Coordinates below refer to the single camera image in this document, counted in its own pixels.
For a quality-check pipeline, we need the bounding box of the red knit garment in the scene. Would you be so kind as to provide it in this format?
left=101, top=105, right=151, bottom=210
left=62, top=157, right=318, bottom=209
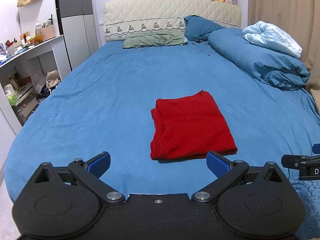
left=150, top=90, right=238, bottom=160

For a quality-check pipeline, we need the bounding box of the blue duvet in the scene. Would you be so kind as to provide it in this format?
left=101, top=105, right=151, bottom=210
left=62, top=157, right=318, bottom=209
left=208, top=28, right=310, bottom=90

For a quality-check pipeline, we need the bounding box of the beige bag on floor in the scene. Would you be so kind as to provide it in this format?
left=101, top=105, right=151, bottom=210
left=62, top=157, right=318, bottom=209
left=46, top=69, right=61, bottom=89

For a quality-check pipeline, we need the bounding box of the white desk shelf unit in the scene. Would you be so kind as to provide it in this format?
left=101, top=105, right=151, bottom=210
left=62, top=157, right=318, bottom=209
left=1, top=35, right=72, bottom=134

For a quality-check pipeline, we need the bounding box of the light blue blanket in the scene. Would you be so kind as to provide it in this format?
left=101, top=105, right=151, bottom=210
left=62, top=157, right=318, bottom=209
left=242, top=21, right=303, bottom=59

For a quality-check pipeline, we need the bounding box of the blue bed sheet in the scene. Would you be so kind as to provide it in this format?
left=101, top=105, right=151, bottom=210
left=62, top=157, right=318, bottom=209
left=3, top=41, right=320, bottom=240

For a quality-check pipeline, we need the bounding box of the beige curtain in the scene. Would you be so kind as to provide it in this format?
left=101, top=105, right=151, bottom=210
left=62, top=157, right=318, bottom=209
left=247, top=0, right=320, bottom=106

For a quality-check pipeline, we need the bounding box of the dark blue pillow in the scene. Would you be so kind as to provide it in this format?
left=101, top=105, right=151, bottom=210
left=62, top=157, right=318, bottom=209
left=184, top=15, right=224, bottom=41

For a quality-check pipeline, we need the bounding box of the woven storage basket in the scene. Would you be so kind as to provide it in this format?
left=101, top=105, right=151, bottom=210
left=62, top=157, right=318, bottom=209
left=41, top=25, right=55, bottom=41

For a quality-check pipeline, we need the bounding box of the green pillow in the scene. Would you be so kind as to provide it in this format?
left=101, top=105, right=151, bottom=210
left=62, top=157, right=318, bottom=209
left=123, top=30, right=188, bottom=49

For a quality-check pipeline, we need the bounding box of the cream quilted headboard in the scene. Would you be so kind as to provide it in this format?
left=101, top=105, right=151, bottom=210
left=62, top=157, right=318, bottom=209
left=103, top=0, right=241, bottom=42

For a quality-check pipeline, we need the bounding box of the grey white wardrobe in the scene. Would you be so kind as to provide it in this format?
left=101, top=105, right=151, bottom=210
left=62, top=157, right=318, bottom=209
left=55, top=0, right=98, bottom=69

